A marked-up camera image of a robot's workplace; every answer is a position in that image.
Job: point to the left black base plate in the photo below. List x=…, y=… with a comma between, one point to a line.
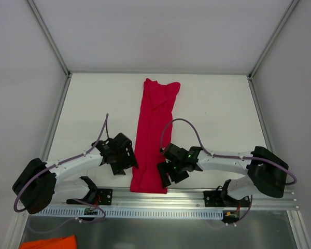
x=104, y=196

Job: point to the orange folded t-shirt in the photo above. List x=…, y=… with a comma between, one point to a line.
x=59, y=243

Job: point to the left aluminium frame post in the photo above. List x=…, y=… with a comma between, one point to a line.
x=47, y=35

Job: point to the slotted grey cable duct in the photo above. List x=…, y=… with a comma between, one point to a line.
x=118, y=212

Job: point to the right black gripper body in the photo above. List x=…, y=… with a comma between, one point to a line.
x=171, y=172

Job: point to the red t-shirt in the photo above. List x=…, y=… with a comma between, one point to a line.
x=155, y=113

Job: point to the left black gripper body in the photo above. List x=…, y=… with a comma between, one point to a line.
x=123, y=159

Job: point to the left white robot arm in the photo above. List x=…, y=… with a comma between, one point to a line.
x=42, y=183

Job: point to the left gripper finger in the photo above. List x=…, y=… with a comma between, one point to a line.
x=133, y=161
x=118, y=171

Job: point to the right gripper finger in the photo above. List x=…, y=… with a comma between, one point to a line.
x=177, y=177
x=163, y=172

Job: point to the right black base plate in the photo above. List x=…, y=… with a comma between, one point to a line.
x=217, y=199

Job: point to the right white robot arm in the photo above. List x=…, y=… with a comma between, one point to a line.
x=261, y=171

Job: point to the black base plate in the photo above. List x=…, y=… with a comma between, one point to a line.
x=217, y=199
x=104, y=196

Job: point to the right aluminium frame post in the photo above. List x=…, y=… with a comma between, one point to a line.
x=275, y=34

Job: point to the aluminium mounting rail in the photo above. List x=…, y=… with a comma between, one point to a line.
x=188, y=198

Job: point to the aluminium frame post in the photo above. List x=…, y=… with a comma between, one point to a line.
x=47, y=35
x=275, y=34

